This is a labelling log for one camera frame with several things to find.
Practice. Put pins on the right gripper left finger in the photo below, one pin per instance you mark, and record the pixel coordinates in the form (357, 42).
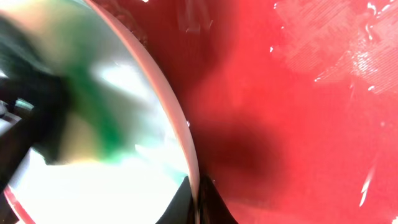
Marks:
(180, 209)

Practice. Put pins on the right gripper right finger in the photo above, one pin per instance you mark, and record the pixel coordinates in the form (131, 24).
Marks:
(211, 206)

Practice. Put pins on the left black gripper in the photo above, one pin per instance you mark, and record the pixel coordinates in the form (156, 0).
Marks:
(34, 106)

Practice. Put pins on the yellow green sponge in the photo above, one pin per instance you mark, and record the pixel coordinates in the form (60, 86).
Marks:
(77, 54)

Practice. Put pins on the white plate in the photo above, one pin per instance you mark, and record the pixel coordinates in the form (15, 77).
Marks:
(136, 183)

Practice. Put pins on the red plastic tray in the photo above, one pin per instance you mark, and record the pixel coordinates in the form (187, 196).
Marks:
(291, 105)

